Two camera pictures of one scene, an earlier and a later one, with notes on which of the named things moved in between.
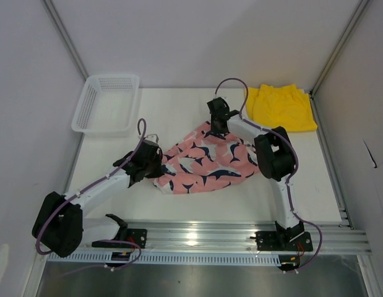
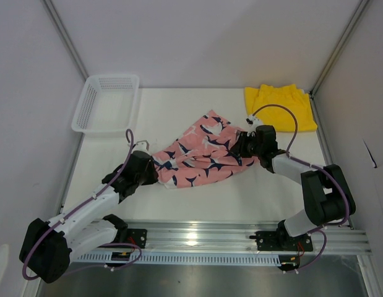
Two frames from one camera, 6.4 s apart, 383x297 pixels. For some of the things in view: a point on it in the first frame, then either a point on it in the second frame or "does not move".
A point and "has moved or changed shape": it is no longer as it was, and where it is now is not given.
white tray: x=107 y=106 does not move
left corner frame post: x=64 y=36 does not move
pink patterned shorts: x=204 y=161 has moved or changed shape
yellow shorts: x=286 y=106 does not move
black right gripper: x=214 y=130 to x=239 y=146
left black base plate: x=137 y=236 does not move
